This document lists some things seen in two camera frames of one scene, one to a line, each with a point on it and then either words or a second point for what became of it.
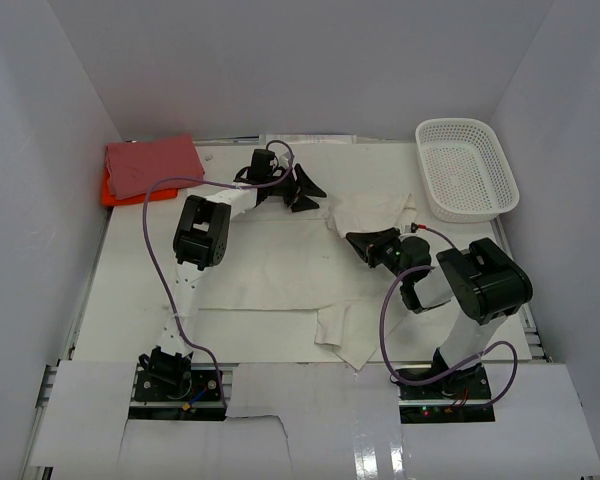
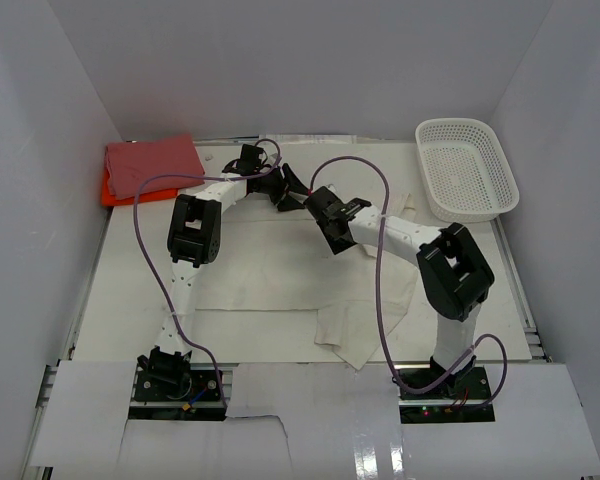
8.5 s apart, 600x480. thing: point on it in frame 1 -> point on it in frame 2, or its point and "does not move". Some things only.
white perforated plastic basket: [468, 174] does not move
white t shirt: [308, 264] does not move
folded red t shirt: [132, 167] does not move
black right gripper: [370, 244] -> [335, 247]
